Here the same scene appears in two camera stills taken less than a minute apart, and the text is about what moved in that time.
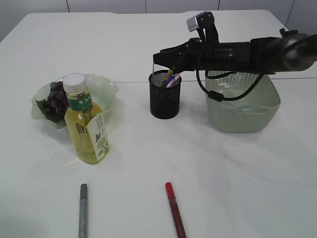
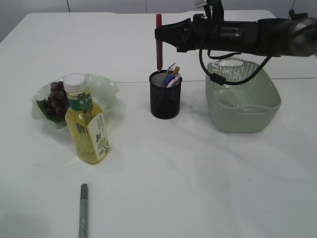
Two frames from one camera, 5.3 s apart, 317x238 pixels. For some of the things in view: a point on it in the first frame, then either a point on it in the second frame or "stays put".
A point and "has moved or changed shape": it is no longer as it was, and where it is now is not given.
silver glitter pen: x=83 y=212 stays put
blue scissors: x=171 y=77 stays put
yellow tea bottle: x=87 y=132 stays put
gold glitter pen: x=169 y=73 has moved or changed shape
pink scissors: x=175 y=81 stays put
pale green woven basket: x=246 y=113 stays put
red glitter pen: x=180 y=225 -> x=159 y=47
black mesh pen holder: x=165 y=101 stays put
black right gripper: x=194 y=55 -> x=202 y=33
